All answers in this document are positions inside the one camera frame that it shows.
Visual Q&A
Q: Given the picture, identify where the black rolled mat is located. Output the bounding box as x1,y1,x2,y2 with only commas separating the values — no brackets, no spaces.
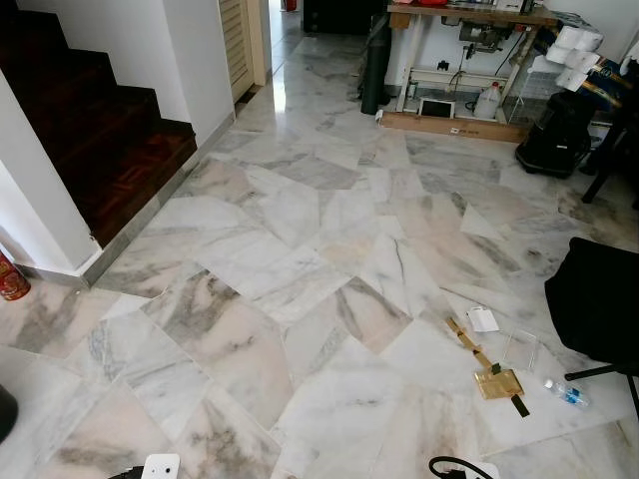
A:
360,12,393,117

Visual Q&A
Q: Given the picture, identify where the white framed tablet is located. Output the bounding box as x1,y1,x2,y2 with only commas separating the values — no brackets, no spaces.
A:
418,97,458,120

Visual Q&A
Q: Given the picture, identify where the black chair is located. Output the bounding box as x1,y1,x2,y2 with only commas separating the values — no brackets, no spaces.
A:
544,237,639,412

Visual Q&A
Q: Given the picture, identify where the white card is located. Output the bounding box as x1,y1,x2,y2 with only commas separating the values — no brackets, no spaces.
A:
466,306,501,333

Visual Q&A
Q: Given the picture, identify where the long cardboard box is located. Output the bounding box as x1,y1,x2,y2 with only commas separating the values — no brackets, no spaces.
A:
377,110,528,145

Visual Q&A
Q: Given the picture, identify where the clear plastic box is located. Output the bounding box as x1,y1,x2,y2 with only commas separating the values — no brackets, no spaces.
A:
501,327,546,372

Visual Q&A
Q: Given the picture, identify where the dark wooden staircase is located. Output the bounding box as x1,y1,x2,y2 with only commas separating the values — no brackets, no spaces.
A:
0,8,199,248

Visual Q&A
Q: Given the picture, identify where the beige louvered door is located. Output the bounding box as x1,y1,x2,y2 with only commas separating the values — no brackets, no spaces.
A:
220,0,273,104

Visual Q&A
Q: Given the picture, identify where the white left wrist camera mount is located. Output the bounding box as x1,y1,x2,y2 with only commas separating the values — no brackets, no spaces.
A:
140,453,182,479

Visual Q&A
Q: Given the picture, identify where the clear plastic water bottle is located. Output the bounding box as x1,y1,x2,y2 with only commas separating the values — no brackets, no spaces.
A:
543,378,592,409

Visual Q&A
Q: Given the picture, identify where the black furniture frame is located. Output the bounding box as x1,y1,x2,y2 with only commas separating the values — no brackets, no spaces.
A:
582,95,639,206

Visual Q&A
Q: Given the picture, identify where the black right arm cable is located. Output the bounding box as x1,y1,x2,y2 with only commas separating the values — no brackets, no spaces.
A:
428,455,490,479

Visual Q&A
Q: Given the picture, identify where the white plastic jug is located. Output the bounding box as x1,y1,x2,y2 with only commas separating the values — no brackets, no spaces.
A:
473,82,504,123

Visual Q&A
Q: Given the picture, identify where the white toilet roll pack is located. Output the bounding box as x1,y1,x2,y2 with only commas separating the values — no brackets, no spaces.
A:
545,25,606,93

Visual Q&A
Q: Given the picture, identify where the black backpack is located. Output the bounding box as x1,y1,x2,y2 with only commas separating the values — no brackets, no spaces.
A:
515,90,594,180

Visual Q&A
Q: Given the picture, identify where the dark cabinet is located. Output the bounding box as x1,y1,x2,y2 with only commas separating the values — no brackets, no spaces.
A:
302,0,388,37

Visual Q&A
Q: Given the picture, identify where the red incense stick canister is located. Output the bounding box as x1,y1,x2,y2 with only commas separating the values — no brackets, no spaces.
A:
0,249,32,302

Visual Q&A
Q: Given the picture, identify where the wooden top work table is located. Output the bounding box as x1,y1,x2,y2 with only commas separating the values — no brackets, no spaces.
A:
384,0,562,126

